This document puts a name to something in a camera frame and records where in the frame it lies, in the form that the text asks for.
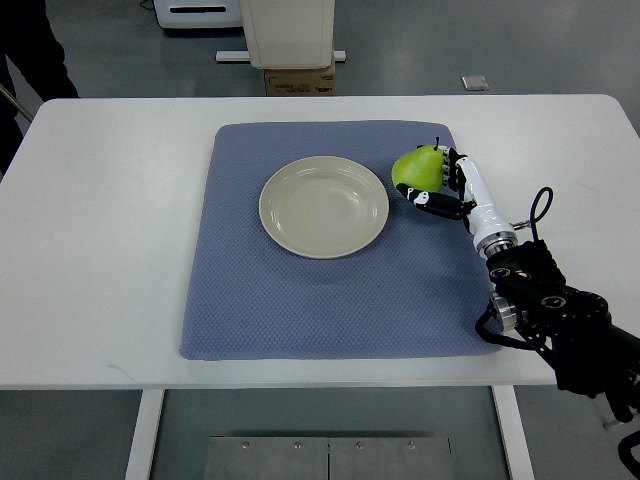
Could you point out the white cabinet panel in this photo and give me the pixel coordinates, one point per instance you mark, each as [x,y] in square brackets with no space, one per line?
[289,34]

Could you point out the grey stick pole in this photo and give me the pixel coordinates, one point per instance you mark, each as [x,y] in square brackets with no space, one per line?
[16,104]

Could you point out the white left table leg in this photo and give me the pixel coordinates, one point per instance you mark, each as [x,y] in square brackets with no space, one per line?
[146,429]

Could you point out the person in dark clothes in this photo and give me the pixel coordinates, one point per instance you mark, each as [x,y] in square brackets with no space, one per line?
[28,42]

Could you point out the cardboard box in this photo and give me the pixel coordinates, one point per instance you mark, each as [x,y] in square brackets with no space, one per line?
[300,82]

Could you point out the white floor foot bar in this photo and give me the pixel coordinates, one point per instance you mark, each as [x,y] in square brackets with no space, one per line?
[242,56]

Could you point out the metal base plate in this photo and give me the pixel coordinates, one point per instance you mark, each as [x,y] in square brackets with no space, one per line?
[328,458]

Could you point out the beige round plate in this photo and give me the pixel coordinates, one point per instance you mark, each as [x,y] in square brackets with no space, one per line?
[323,207]

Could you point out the white right table leg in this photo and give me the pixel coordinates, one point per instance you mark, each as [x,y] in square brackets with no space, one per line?
[512,433]

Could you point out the white appliance with slot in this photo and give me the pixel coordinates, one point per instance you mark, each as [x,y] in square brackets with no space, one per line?
[197,14]

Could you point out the small grey floor plate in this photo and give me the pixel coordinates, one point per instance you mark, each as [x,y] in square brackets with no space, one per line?
[475,83]

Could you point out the green pear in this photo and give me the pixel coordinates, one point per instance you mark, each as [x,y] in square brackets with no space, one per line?
[421,169]

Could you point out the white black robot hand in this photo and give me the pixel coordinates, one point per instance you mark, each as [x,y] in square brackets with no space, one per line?
[466,197]

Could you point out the blue woven cloth mat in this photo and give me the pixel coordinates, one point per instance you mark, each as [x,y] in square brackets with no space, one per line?
[337,279]

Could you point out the white table leg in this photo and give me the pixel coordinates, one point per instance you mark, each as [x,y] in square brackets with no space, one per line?
[146,429]
[512,433]

